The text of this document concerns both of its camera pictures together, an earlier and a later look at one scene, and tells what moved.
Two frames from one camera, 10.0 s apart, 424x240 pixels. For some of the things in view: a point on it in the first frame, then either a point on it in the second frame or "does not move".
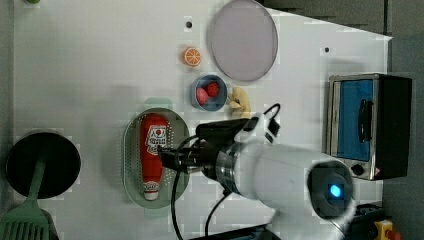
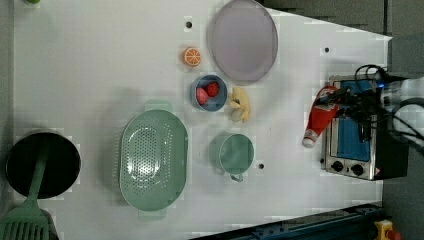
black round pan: [61, 169] does not move
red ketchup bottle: [153, 134] → [320, 118]
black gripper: [210, 137] → [361, 105]
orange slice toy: [191, 56] does not move
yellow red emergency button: [385, 231] does not move
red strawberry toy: [213, 89] does not move
